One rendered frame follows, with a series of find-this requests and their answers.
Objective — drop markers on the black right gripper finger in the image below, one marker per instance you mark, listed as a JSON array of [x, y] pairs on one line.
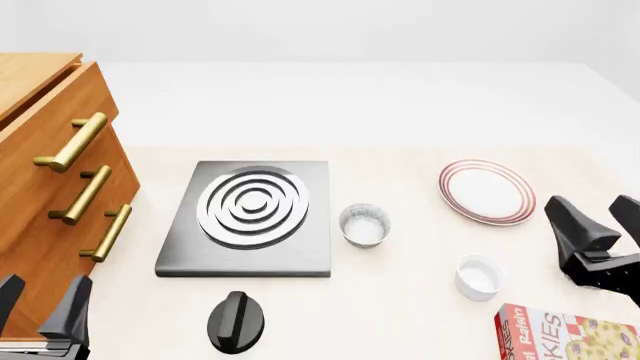
[[575, 232], [630, 217]]

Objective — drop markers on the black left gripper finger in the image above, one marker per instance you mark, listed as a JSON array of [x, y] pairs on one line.
[[9, 296], [70, 315]]

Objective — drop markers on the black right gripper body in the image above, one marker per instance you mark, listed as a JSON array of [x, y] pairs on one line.
[[615, 273]]

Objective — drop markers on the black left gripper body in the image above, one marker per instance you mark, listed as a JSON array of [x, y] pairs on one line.
[[40, 350]]

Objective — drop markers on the white plate with red rings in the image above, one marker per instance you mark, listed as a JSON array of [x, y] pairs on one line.
[[485, 193]]

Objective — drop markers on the flat stove plate with rings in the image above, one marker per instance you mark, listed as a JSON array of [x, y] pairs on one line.
[[190, 255]]

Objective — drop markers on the patterned speckled bowl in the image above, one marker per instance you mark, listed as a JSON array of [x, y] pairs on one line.
[[364, 228]]

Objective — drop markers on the wooden cabinet drawer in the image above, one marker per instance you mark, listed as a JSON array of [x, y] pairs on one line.
[[30, 180], [35, 258], [55, 108]]

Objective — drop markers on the red printed cookie box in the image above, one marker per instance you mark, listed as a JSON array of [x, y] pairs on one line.
[[545, 333]]

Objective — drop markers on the small white ramekin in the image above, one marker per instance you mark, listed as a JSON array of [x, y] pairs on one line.
[[479, 279]]

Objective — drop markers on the round black stove knob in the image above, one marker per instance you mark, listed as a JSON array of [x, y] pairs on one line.
[[235, 326]]

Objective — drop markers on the wooden cabinet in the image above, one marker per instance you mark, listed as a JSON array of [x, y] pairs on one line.
[[30, 75]]

